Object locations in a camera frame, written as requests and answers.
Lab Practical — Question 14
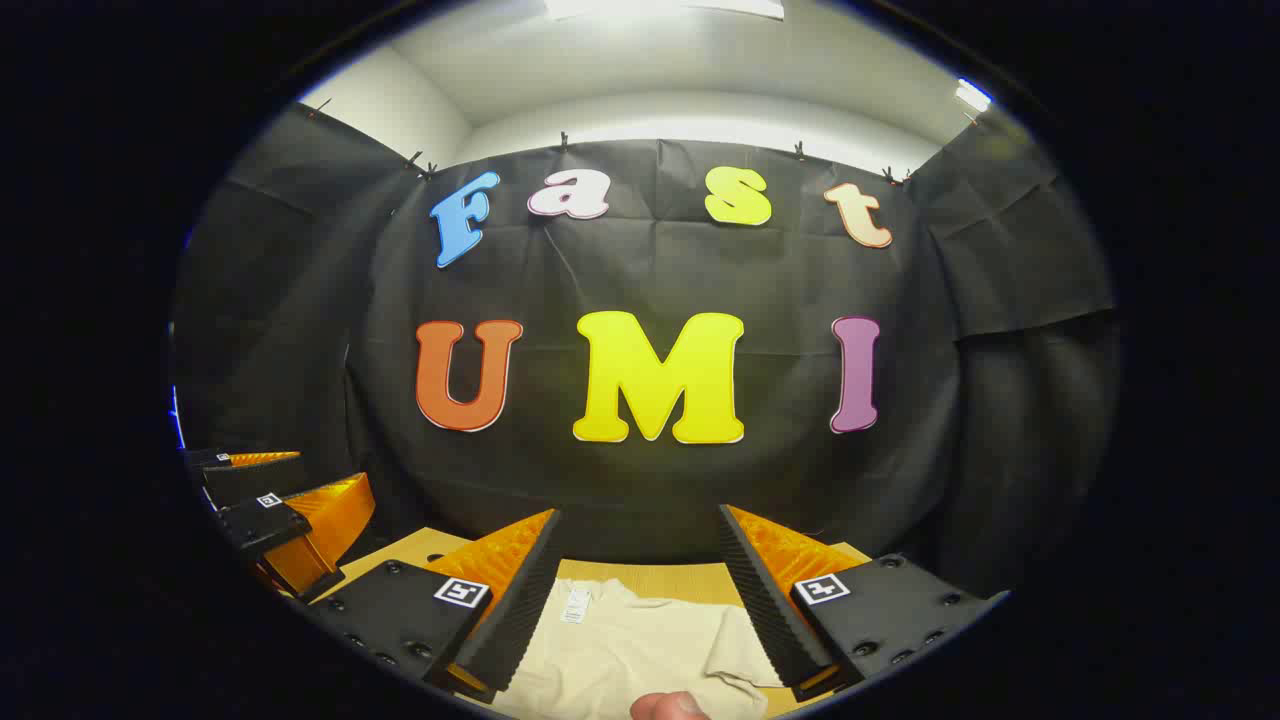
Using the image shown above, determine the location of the cream sweatshirt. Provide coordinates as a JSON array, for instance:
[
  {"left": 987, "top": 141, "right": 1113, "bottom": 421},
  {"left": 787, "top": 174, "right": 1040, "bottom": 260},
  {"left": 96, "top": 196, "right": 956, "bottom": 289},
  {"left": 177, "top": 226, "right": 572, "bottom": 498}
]
[{"left": 490, "top": 578, "right": 786, "bottom": 720}]

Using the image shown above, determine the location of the black backdrop cloth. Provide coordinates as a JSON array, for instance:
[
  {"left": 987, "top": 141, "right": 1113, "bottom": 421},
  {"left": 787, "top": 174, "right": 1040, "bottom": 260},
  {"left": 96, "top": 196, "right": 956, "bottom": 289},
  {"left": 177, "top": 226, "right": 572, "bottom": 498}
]
[{"left": 170, "top": 100, "right": 1121, "bottom": 601}]

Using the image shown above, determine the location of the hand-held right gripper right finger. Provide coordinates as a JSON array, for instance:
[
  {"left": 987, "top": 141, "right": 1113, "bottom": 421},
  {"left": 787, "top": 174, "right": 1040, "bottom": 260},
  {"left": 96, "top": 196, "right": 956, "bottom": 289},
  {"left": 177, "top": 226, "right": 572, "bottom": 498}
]
[{"left": 717, "top": 503, "right": 1009, "bottom": 701}]

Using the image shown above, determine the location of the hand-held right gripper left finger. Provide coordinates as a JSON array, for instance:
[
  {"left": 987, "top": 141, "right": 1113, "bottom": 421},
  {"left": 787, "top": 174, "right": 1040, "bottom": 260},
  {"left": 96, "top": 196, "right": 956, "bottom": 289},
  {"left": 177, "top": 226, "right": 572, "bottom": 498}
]
[{"left": 295, "top": 508, "right": 564, "bottom": 701}]

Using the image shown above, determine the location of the long ceiling light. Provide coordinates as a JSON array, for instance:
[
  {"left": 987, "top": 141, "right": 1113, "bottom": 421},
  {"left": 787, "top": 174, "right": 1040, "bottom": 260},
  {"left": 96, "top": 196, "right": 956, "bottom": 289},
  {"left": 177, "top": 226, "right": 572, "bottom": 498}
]
[{"left": 545, "top": 0, "right": 786, "bottom": 21}]

